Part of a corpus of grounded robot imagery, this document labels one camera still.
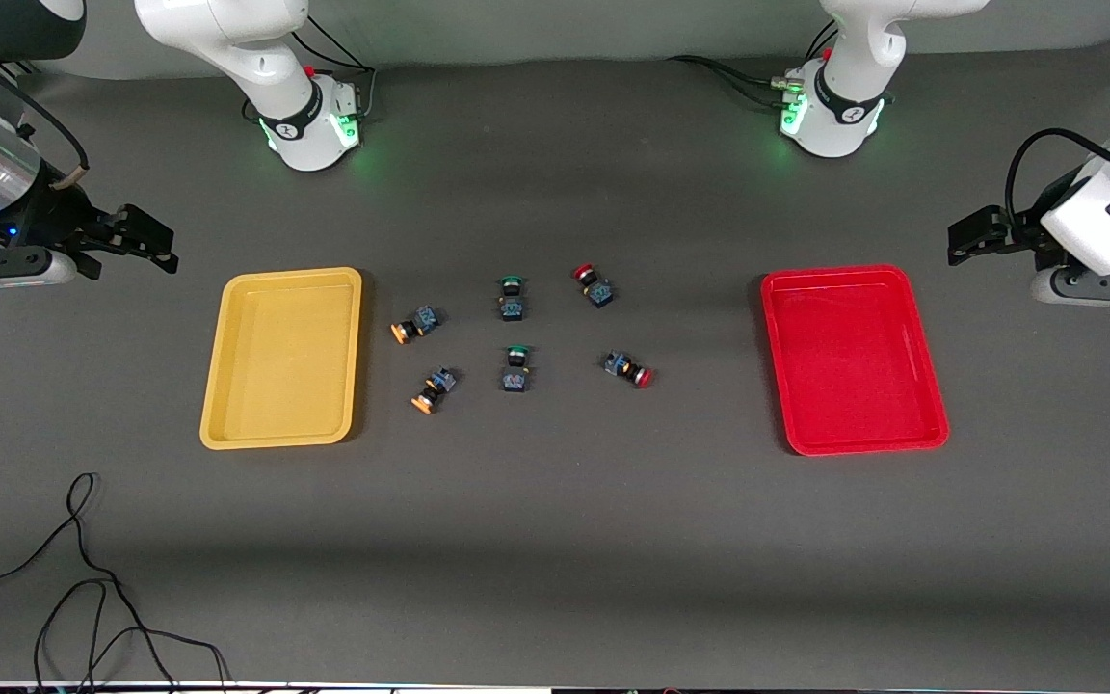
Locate orange push button switch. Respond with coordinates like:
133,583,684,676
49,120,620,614
390,305,441,346
410,365,461,416

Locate red push button switch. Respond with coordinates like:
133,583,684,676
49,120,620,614
570,263,615,310
600,350,655,390

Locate red plastic tray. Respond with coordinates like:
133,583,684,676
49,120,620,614
760,264,951,456

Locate yellow plastic tray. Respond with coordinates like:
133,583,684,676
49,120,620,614
198,267,364,451

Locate dark grey table mat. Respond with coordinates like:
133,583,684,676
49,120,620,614
0,43,1110,691

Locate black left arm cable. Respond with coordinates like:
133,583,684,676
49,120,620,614
1003,127,1110,228

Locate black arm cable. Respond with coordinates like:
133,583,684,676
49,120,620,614
0,34,92,190
1003,127,1110,228

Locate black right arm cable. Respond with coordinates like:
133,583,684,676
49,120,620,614
0,34,92,190

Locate black right arm base cables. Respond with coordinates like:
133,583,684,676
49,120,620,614
243,14,379,123

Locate black arm base cables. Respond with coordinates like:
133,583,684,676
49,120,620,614
666,19,841,110
243,14,379,123

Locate thin black loose cable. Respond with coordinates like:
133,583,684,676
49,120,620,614
0,471,230,694

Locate black left arm base cables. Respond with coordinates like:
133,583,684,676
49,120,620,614
666,19,841,110

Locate green push button switch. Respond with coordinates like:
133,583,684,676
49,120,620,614
499,344,534,394
496,275,530,323

